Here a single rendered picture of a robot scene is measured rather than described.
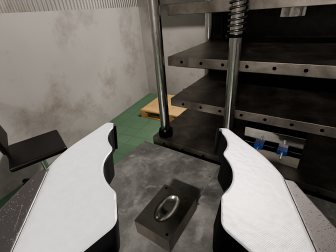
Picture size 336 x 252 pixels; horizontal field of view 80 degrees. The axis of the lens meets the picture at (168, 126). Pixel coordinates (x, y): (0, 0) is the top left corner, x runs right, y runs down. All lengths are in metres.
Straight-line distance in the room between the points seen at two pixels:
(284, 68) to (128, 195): 0.88
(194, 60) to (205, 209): 0.72
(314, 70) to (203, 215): 0.72
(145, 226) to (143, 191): 0.23
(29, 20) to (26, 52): 0.31
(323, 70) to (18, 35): 2.44
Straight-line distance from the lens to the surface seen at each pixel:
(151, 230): 0.78
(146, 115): 3.32
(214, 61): 1.07
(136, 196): 0.98
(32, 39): 2.63
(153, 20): 1.13
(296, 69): 1.00
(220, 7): 1.07
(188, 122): 1.51
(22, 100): 2.56
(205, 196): 0.95
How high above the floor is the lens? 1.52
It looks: 30 degrees down
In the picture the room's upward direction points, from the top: 5 degrees counter-clockwise
